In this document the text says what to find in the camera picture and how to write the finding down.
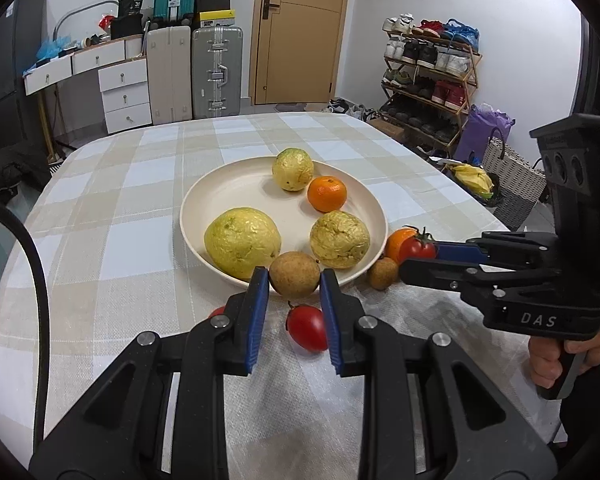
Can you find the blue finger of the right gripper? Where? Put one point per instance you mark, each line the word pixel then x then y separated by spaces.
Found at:
pixel 438 274
pixel 468 252

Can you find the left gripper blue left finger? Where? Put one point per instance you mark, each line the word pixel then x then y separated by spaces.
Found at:
pixel 255 305

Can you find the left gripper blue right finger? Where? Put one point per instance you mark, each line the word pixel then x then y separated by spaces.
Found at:
pixel 334 306

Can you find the small red tomato with stem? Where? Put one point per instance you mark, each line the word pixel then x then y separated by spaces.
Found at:
pixel 420 246

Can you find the oval red tomato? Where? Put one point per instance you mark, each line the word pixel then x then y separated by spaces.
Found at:
pixel 305 324

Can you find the brown longan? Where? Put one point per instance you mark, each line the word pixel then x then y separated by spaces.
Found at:
pixel 383 273
pixel 294 275

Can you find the round red tomato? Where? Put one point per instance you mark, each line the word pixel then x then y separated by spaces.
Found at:
pixel 217 311

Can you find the orange mandarin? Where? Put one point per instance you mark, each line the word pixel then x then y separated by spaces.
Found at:
pixel 326 194
pixel 395 241

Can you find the wrinkled yellow guava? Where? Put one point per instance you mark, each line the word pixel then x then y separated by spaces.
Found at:
pixel 339 240

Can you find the large yellow-green guava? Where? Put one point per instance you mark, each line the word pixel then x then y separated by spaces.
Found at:
pixel 293 169

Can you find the right hand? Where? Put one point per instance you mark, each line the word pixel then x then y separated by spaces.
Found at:
pixel 545 353

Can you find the bunch of yellow bananas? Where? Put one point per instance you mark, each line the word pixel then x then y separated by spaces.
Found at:
pixel 475 179

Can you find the cream round plate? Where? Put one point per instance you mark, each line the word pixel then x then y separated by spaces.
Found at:
pixel 249 183

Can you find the woven basket bag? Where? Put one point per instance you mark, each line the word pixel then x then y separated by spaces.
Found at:
pixel 520 184

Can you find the purple bag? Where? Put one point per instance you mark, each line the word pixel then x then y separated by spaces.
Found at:
pixel 484 123

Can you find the checked beige tablecloth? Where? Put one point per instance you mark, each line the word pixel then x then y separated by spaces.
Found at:
pixel 106 228

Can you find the wooden shoe rack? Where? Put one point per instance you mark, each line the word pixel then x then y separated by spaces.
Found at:
pixel 430 78

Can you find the silver aluminium suitcase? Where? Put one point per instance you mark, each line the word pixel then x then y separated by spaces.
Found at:
pixel 216 71

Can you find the beige suitcase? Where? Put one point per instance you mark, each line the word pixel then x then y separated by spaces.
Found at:
pixel 169 64

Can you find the white drawer desk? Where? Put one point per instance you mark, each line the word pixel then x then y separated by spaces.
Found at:
pixel 105 86

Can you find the wooden door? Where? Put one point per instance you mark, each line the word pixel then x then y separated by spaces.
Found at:
pixel 295 50

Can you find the black box on desk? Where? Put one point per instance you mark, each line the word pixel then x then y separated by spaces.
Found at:
pixel 128 22

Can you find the blue plastic bag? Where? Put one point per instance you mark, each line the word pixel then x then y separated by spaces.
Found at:
pixel 51 48

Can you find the dark grey refrigerator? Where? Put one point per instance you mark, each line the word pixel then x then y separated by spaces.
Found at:
pixel 20 38

